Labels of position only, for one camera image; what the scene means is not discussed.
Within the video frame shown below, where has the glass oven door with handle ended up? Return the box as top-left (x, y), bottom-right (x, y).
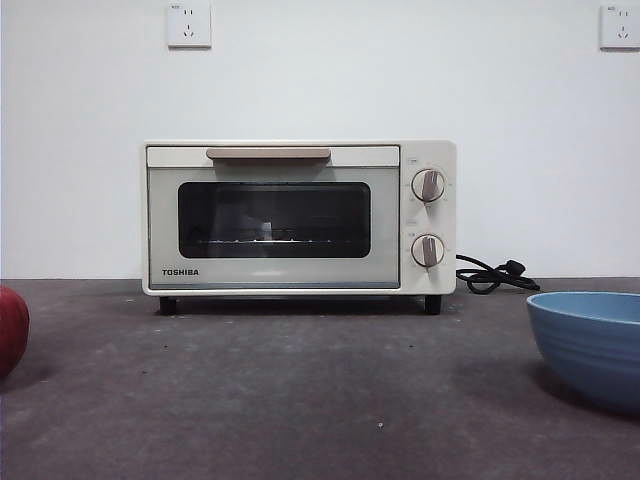
top-left (145, 144), bottom-right (402, 291)

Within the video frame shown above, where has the wire oven rack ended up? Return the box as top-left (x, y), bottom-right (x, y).
top-left (192, 237), bottom-right (351, 247)

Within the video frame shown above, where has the cream toaster oven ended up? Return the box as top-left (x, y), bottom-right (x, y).
top-left (141, 139), bottom-right (458, 316)

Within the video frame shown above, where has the red apple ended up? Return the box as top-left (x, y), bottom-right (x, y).
top-left (0, 285), bottom-right (31, 380)

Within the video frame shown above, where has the blue bowl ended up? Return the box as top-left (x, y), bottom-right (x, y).
top-left (526, 291), bottom-right (640, 416)

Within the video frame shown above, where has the black oven power cable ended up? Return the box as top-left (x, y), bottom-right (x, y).
top-left (454, 253), bottom-right (542, 295)

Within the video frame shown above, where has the beige oven knob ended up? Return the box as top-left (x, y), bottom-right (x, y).
top-left (410, 232), bottom-right (446, 268)
top-left (410, 168), bottom-right (448, 204)

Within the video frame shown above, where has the white wall socket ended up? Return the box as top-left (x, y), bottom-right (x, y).
top-left (599, 4), bottom-right (640, 51)
top-left (167, 0), bottom-right (213, 50)

